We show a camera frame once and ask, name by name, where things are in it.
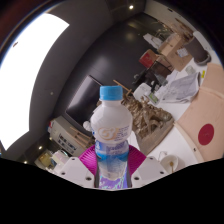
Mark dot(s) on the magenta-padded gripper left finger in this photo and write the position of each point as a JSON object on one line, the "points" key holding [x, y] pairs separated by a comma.
{"points": [[87, 160]]}

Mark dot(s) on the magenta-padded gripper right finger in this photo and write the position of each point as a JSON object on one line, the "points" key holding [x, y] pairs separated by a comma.
{"points": [[137, 160]]}

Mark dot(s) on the blue-capped plastic drink bottle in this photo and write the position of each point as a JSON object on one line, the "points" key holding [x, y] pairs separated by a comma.
{"points": [[111, 133]]}

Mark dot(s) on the wooden easel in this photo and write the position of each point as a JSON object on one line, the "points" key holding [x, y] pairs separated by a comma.
{"points": [[123, 87], [81, 135]]}

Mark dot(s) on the white plaster bust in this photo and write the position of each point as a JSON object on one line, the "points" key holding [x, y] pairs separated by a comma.
{"points": [[87, 126]]}

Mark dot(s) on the brown sculpture on board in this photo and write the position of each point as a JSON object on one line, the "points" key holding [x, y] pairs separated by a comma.
{"points": [[150, 123]]}

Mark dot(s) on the small green-label bottle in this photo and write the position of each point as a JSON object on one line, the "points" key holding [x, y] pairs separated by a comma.
{"points": [[154, 98]]}

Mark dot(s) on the white chair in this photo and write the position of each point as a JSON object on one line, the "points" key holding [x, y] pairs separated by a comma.
{"points": [[141, 90]]}

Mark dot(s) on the flat round red coaster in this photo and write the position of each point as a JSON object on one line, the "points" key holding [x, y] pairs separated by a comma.
{"points": [[206, 134]]}

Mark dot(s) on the folded newspaper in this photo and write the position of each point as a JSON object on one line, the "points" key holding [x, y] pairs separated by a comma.
{"points": [[183, 88]]}

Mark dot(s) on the red box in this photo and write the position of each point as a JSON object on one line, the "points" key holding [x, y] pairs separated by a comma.
{"points": [[148, 58]]}

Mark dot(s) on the small pale cup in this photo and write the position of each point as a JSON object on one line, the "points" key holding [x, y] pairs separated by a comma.
{"points": [[191, 70]]}

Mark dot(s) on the small yellow tag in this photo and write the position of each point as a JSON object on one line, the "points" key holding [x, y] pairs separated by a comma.
{"points": [[203, 74]]}

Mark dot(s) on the cardboard box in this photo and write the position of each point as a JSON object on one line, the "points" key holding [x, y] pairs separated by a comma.
{"points": [[175, 53]]}

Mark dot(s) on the black wall screen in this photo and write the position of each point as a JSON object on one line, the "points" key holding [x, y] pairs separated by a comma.
{"points": [[83, 100]]}

